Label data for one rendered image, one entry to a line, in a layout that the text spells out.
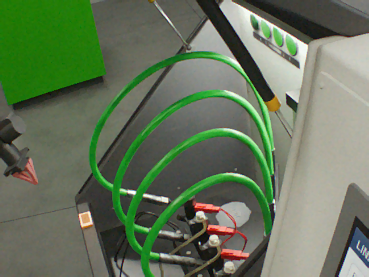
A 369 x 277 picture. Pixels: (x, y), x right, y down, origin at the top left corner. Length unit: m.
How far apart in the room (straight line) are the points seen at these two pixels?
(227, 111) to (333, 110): 0.85
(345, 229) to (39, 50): 3.92
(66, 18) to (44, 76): 0.56
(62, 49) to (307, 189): 3.83
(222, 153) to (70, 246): 1.50
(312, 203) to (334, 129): 0.10
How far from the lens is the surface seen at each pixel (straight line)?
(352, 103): 0.51
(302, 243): 0.63
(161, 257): 0.92
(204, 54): 0.92
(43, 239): 2.87
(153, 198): 1.04
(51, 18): 4.24
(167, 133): 1.34
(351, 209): 0.52
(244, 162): 1.48
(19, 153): 1.43
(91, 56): 4.38
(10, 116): 1.37
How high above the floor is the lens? 1.76
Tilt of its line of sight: 31 degrees down
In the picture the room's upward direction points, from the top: 10 degrees counter-clockwise
